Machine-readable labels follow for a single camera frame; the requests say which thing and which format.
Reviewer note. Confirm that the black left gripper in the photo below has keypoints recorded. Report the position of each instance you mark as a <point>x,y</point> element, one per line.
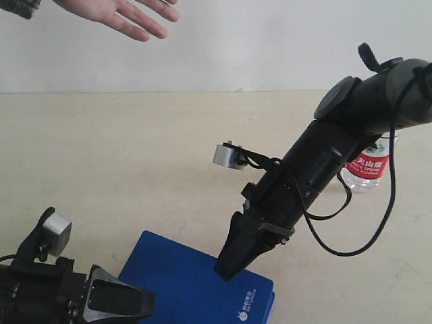
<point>44,293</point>

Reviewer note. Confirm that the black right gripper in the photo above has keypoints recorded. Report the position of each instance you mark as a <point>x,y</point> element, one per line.
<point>272,207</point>

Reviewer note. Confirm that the blue ring-binder notebook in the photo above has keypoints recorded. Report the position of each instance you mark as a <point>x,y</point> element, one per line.
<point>189,291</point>

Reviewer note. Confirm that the clear water bottle red label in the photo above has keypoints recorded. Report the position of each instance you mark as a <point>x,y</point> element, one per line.
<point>366,170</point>

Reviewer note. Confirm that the grey knitted sleeve forearm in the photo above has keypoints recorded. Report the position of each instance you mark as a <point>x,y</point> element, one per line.
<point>23,8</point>

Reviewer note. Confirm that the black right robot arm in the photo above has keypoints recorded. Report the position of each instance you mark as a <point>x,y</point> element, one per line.
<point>353,115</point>

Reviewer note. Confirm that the person's open bare hand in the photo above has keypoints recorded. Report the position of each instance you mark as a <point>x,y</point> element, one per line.
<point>125,17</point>

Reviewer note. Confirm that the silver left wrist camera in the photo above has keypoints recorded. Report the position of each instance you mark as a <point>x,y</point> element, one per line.
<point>55,232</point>

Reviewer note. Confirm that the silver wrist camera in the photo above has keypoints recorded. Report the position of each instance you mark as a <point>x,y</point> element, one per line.
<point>230,156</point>
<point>55,232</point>

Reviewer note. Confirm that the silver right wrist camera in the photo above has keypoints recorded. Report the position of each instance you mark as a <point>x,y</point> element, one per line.
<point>230,156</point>

